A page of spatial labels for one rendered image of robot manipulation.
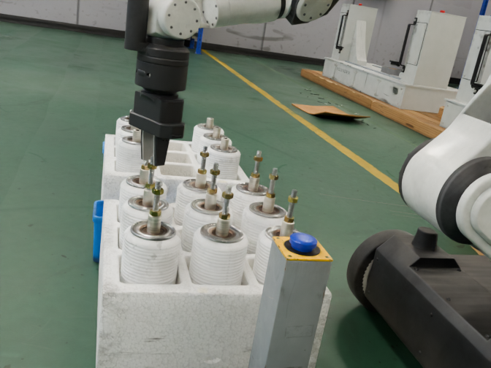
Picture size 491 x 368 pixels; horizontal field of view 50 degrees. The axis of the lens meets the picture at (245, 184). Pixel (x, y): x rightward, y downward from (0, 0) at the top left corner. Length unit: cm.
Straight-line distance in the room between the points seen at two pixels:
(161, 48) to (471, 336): 69
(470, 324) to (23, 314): 82
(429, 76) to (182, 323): 357
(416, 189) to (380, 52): 724
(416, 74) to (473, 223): 339
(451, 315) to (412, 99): 331
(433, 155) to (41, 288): 83
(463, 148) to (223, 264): 42
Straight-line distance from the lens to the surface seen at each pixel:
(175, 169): 150
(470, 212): 84
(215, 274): 90
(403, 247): 116
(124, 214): 99
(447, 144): 91
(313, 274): 76
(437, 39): 424
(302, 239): 76
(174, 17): 87
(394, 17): 815
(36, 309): 115
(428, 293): 105
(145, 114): 94
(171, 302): 88
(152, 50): 90
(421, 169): 90
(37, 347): 105
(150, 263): 87
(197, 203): 103
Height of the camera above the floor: 63
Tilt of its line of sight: 18 degrees down
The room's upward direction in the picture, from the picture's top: 9 degrees clockwise
